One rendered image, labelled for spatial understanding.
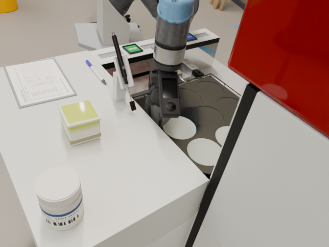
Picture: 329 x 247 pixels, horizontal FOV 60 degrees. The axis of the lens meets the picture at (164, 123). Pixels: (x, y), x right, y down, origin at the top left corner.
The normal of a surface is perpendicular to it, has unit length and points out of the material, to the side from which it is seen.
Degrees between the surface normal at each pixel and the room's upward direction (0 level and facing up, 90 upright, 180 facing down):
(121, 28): 90
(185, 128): 1
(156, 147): 0
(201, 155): 0
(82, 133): 90
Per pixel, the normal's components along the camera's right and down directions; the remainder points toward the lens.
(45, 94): 0.13, -0.74
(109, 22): 0.32, 0.66
